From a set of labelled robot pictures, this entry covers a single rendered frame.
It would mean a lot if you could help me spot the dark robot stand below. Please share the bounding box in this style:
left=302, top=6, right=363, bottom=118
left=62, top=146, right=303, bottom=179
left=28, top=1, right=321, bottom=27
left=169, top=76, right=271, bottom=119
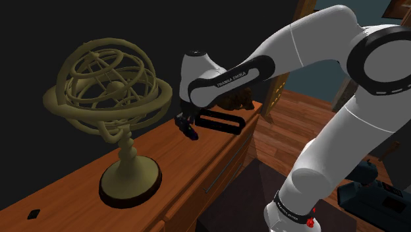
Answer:
left=195, top=158, right=358, bottom=232

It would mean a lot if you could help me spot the wooden door frame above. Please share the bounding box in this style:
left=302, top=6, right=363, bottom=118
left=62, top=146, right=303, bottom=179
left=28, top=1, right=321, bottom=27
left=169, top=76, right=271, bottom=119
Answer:
left=260, top=0, right=318, bottom=118

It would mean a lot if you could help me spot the black rectangular frame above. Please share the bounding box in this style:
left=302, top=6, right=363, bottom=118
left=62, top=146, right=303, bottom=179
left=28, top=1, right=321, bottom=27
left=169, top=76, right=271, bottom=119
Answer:
left=194, top=109, right=247, bottom=136

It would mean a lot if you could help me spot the brown lumpy figure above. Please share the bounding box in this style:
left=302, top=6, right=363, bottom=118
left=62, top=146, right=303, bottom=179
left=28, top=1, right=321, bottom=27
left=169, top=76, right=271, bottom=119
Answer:
left=217, top=87, right=255, bottom=112

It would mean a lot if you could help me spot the brass armillary sphere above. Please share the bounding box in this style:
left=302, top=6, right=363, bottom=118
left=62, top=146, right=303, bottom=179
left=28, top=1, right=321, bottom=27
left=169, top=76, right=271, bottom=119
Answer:
left=42, top=37, right=173, bottom=210

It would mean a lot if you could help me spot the dark blue appliance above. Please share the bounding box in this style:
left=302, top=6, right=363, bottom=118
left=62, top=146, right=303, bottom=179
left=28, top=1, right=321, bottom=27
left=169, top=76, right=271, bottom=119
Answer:
left=337, top=159, right=411, bottom=232

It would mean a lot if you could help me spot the wooden chest of drawers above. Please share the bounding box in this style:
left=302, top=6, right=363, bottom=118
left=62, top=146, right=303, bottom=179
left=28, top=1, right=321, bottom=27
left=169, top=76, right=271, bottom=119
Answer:
left=0, top=100, right=263, bottom=232

